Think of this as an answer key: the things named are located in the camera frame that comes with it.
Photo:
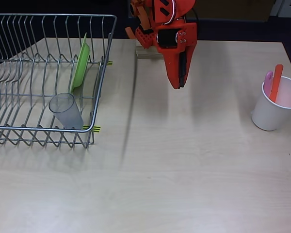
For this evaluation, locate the wooden base block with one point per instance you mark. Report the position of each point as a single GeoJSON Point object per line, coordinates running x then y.
{"type": "Point", "coordinates": [148, 54]}

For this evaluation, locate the orange gripper black servo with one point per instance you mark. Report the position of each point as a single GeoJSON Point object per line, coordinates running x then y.
{"type": "Point", "coordinates": [172, 56]}

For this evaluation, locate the translucent plastic cup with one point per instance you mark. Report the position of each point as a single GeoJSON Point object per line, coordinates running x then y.
{"type": "Point", "coordinates": [68, 114]}

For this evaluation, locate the white paper cup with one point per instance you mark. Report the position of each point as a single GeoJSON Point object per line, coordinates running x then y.
{"type": "Point", "coordinates": [266, 116]}

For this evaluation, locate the purple plastic utensil handle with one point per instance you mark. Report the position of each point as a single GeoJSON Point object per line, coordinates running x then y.
{"type": "Point", "coordinates": [268, 80]}

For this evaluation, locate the green plastic plate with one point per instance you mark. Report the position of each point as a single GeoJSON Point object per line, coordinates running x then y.
{"type": "Point", "coordinates": [80, 68]}

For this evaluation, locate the orange plastic knife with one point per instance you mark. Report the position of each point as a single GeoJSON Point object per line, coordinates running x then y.
{"type": "Point", "coordinates": [277, 80]}

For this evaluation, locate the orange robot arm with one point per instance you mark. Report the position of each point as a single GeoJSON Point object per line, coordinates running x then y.
{"type": "Point", "coordinates": [160, 12]}

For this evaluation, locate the brown cardboard box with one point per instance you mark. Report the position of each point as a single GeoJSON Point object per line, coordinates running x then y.
{"type": "Point", "coordinates": [232, 9]}

